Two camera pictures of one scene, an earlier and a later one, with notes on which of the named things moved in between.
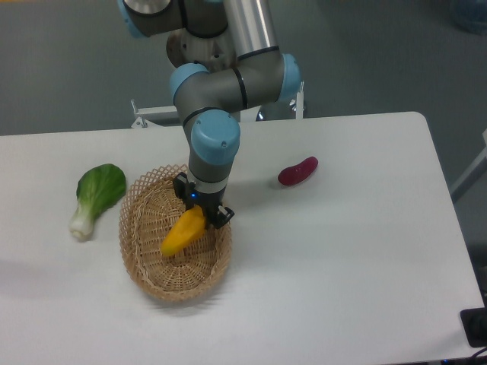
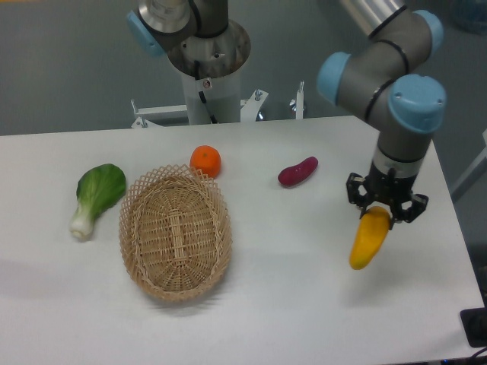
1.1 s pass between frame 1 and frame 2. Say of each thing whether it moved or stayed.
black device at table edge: stayed
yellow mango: moved
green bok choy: stayed
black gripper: moved
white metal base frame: stayed
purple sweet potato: stayed
